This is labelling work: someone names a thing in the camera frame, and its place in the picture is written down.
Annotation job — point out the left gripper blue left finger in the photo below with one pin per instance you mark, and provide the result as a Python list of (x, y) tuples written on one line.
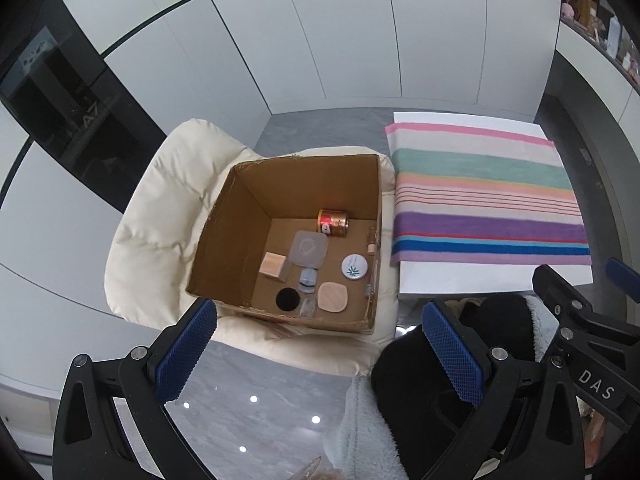
[(179, 347)]

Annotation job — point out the red gold tin can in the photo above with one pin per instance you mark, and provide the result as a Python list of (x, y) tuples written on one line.
[(332, 222)]

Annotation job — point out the grey fleece blanket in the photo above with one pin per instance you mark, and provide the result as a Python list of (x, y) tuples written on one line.
[(362, 446)]

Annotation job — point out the translucent square container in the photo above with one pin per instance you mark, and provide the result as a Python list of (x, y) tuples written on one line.
[(308, 249)]

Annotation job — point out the orange beige cube box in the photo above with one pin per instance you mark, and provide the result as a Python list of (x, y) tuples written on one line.
[(274, 266)]

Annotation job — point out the white round compact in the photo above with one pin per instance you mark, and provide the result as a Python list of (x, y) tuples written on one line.
[(354, 267)]

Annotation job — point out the black trousers legs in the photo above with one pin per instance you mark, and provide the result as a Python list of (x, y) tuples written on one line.
[(413, 392)]

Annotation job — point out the striped colourful cloth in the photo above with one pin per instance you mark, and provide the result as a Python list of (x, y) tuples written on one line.
[(468, 194)]

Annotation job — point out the white tall bottle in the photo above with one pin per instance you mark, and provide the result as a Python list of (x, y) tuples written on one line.
[(614, 32)]

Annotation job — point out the small peach clear bottle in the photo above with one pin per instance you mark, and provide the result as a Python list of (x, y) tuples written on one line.
[(372, 244)]

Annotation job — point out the brown cardboard box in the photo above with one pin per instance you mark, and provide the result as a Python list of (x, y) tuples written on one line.
[(260, 208)]

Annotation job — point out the beige makeup sponge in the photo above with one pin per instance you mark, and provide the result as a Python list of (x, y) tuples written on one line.
[(332, 297)]

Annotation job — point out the black glass panel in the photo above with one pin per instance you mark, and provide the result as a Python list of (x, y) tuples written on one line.
[(59, 89)]

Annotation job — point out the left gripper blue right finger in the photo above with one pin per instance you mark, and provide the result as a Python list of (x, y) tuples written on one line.
[(456, 358)]

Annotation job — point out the black round puff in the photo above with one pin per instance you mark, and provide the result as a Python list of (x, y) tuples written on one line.
[(288, 299)]

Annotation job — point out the light blue round case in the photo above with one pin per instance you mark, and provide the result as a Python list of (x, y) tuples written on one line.
[(307, 280)]

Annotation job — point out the cream padded chair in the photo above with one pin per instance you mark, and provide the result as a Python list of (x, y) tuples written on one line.
[(153, 249)]

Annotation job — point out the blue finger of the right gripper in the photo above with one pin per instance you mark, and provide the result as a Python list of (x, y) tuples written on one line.
[(574, 312), (624, 278)]

